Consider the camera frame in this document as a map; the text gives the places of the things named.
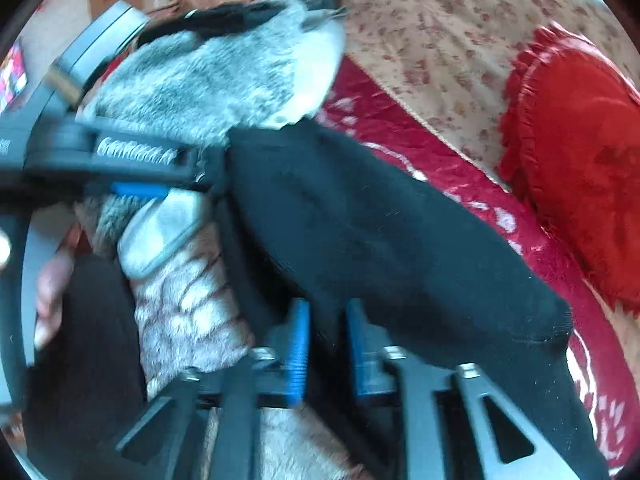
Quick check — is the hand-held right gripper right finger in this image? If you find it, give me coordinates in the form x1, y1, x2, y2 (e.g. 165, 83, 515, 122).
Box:
346, 298, 541, 480

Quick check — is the dark cloth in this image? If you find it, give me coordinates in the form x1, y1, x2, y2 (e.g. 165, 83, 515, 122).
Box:
22, 255, 151, 463

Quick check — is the colourful screen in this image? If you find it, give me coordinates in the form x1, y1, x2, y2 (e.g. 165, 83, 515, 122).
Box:
0, 42, 30, 113

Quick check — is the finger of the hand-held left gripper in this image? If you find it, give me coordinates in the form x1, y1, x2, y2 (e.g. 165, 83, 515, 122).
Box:
75, 117, 226, 203

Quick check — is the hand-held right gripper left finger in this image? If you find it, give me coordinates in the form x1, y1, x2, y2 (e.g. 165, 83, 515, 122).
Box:
114, 299, 313, 480

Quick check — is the red quilted blanket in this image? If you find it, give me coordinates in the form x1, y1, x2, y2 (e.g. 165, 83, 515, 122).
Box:
315, 60, 637, 476

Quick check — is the floral bedsheet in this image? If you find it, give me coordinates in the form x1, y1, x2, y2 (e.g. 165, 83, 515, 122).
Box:
344, 0, 640, 241

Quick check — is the person's left hand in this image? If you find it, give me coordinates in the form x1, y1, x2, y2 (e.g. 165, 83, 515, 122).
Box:
34, 220, 83, 350

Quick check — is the red heart-shaped pillow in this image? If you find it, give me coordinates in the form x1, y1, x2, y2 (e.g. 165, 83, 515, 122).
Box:
499, 22, 640, 320

